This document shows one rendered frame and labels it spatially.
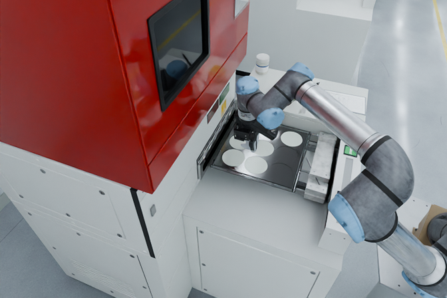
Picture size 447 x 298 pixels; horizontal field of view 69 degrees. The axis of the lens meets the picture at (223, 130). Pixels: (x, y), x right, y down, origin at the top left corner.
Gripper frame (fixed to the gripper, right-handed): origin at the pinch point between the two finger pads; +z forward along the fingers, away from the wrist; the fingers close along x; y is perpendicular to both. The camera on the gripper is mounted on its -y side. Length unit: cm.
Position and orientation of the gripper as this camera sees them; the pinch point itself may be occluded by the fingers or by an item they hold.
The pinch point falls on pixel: (255, 149)
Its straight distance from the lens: 130.6
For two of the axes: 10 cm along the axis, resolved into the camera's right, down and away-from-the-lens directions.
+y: -9.3, -2.1, 3.0
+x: -3.6, 7.2, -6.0
